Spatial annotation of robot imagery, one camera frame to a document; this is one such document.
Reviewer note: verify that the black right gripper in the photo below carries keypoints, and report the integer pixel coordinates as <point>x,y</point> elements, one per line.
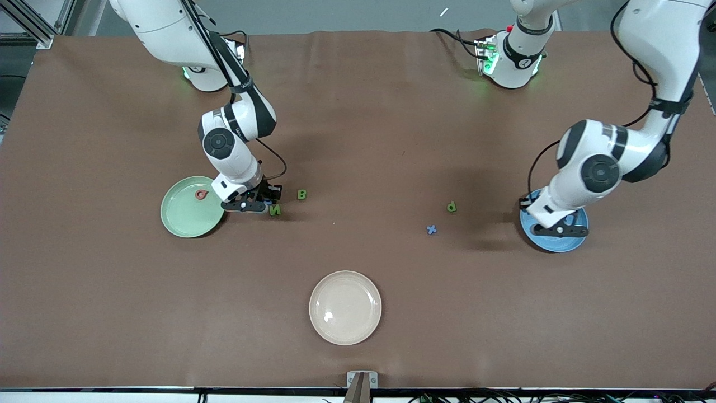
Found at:
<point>267,192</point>

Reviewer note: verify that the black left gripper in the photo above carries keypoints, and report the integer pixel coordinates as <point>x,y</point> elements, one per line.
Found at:
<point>524,199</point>

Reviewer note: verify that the green letter N block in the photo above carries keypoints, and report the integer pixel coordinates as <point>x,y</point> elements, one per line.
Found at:
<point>274,211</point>

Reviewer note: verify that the pink letter Q block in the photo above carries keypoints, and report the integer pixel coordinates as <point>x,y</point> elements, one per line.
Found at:
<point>201,194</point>

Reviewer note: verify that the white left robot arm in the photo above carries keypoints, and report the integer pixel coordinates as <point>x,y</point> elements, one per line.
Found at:
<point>604,162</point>

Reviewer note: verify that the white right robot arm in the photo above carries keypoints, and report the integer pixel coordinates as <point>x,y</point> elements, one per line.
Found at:
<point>168,28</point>

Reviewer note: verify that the blue round plate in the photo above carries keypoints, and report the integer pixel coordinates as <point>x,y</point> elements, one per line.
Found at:
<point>554,244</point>

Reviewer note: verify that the light green round plate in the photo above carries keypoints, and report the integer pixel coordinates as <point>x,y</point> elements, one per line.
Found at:
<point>184,218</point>

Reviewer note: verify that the cream round plate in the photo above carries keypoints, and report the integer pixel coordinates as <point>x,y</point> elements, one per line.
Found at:
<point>345,308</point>

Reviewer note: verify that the brown table cover sheet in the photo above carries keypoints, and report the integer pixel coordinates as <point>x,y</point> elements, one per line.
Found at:
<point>391,140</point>

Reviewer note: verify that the grey metal bracket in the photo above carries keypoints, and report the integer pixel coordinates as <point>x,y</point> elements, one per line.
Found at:
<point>352,378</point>

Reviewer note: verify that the tan tapered post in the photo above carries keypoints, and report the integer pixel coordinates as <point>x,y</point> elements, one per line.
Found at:
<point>359,392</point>

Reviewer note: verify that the aluminium frame post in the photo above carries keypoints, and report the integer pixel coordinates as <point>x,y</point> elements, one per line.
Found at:
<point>42,40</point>

